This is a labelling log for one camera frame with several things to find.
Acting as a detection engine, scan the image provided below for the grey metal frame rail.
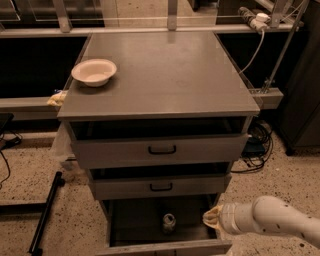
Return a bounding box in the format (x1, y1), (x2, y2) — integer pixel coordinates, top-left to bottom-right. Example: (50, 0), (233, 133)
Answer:
(0, 23), (294, 122)

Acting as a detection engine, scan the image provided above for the white paper bowl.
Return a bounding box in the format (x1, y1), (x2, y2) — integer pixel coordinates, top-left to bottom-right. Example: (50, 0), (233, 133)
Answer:
(71, 59), (117, 87)

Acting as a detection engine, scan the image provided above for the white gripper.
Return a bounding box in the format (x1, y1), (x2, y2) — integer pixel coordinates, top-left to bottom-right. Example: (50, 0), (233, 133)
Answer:
(202, 203), (255, 235)

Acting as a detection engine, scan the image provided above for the grey drawer cabinet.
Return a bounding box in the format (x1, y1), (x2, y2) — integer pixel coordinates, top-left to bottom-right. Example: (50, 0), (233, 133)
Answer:
(56, 30), (261, 256)

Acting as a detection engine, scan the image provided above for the top grey drawer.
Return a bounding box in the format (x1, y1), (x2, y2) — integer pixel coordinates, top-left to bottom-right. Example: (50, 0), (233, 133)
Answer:
(71, 134), (248, 169)

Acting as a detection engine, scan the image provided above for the middle grey drawer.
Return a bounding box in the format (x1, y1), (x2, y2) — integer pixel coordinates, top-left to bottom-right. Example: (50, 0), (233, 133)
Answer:
(89, 174), (231, 200)

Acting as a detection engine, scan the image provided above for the yellow crumpled wrapper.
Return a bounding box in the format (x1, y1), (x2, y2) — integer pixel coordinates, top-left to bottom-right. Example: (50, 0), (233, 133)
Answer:
(47, 91), (67, 107)

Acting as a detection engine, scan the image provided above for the black metal floor bar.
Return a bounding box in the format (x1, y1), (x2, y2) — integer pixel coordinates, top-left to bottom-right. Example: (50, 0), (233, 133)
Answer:
(28, 171), (65, 256)

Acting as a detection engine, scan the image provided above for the black cable at left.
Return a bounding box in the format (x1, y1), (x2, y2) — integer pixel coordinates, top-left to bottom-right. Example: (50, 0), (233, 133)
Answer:
(0, 112), (23, 190)

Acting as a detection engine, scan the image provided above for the white power cable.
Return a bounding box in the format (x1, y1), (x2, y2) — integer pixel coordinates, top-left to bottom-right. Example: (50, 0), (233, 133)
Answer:
(237, 29), (266, 75)

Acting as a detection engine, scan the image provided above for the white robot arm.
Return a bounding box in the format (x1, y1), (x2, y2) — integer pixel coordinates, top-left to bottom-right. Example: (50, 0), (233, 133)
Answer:
(203, 196), (320, 248)

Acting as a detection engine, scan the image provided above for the dark cabinet at right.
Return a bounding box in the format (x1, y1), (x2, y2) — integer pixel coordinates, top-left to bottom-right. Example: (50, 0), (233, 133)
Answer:
(276, 0), (320, 156)

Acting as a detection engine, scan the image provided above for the silver 7up can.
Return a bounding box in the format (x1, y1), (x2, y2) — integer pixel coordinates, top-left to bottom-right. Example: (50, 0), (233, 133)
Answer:
(162, 213), (176, 234)

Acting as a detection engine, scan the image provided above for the bottom grey drawer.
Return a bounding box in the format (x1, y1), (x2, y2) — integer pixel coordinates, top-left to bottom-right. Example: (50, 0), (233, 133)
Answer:
(96, 195), (232, 256)

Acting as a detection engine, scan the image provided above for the clear plastic bag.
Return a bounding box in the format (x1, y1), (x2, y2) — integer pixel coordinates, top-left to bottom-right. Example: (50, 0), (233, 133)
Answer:
(50, 123), (74, 170)

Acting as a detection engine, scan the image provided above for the grey drawer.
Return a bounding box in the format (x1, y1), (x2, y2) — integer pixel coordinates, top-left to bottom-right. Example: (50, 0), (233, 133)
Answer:
(71, 134), (248, 169)
(89, 174), (231, 200)
(96, 195), (232, 256)

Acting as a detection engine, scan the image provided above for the white power strip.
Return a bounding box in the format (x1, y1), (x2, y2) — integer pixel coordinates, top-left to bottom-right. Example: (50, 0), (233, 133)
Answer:
(238, 7), (270, 32)

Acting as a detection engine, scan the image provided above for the black cable bundle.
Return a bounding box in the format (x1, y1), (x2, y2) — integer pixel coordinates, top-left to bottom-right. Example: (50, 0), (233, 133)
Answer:
(230, 119), (274, 174)

